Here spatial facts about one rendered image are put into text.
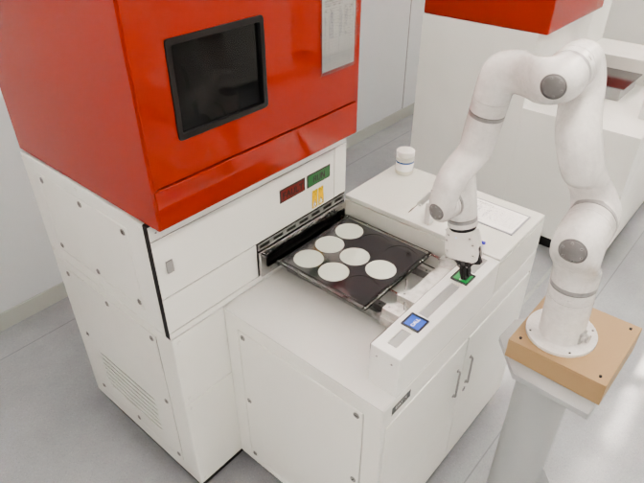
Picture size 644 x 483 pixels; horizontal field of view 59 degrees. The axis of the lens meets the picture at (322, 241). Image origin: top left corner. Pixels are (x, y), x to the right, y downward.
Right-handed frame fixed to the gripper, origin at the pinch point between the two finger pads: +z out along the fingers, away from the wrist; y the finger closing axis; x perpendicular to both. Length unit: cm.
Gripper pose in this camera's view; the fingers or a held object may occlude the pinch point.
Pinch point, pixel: (465, 271)
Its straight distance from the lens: 174.3
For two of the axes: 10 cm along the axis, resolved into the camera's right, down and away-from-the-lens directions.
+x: 6.5, -4.3, 6.2
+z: 1.6, 8.8, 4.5
